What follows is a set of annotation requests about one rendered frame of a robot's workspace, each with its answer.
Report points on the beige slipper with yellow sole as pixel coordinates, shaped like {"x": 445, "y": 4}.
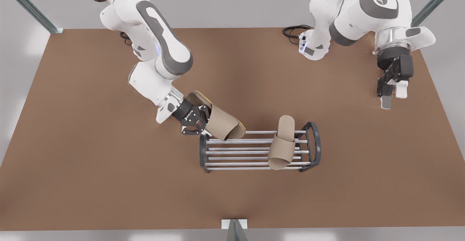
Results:
{"x": 221, "y": 119}

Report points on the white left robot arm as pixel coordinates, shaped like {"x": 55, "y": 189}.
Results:
{"x": 363, "y": 12}

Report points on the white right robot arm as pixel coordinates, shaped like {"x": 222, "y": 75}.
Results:
{"x": 156, "y": 34}

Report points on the black metal shoe rack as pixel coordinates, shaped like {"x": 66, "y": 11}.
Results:
{"x": 254, "y": 150}

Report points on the silver frame post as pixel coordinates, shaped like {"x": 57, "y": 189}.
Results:
{"x": 434, "y": 2}
{"x": 235, "y": 230}
{"x": 29, "y": 5}

